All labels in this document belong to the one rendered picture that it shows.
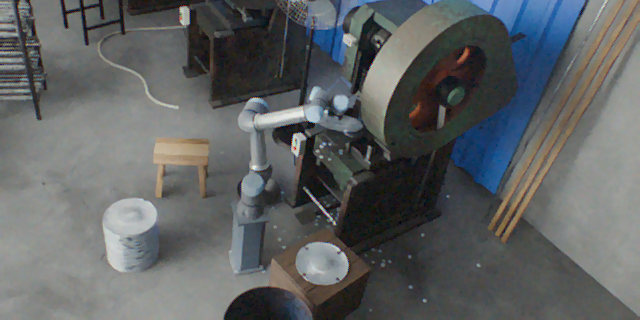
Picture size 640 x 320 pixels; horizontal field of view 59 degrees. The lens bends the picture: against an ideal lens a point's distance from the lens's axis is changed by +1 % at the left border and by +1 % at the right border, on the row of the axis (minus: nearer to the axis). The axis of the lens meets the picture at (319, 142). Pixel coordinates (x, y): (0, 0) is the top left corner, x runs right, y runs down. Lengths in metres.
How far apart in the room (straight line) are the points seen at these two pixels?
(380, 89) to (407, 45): 0.23
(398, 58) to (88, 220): 2.25
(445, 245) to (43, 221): 2.58
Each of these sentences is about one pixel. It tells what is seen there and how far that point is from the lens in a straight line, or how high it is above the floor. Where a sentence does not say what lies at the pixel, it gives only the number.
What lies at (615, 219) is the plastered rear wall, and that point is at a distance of 4.00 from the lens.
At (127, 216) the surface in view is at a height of 0.32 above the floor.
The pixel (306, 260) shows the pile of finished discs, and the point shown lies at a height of 0.35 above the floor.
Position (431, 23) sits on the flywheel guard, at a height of 1.70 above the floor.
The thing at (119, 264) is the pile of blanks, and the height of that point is 0.06.
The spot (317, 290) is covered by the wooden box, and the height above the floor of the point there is 0.35.
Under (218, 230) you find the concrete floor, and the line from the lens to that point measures 3.73.
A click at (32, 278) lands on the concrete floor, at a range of 3.64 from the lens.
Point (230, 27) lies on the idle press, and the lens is 4.49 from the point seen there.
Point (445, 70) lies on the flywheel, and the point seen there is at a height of 1.41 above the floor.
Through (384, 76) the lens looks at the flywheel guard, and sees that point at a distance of 2.59.
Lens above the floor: 2.78
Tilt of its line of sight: 39 degrees down
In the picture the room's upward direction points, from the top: 10 degrees clockwise
